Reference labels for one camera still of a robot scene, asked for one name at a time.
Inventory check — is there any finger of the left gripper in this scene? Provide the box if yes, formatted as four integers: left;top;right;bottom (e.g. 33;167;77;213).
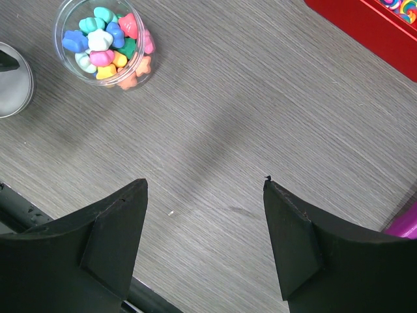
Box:
0;50;20;72

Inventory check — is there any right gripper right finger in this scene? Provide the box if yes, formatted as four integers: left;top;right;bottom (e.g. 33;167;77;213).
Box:
263;177;416;312

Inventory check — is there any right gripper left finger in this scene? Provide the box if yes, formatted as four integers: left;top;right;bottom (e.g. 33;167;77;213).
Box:
0;177;149;313

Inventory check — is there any white round lid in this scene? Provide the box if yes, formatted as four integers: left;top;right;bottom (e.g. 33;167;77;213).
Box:
1;42;36;119

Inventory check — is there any purple plastic scoop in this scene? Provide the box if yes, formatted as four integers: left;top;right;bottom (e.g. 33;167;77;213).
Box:
384;202;417;239

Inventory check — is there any clear plastic cup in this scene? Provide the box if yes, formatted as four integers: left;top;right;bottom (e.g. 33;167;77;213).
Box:
53;1;156;91

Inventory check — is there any red candy box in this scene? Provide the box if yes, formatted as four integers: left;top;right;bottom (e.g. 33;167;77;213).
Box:
305;0;416;82

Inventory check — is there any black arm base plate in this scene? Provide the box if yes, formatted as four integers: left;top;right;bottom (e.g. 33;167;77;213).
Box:
0;181;183;313

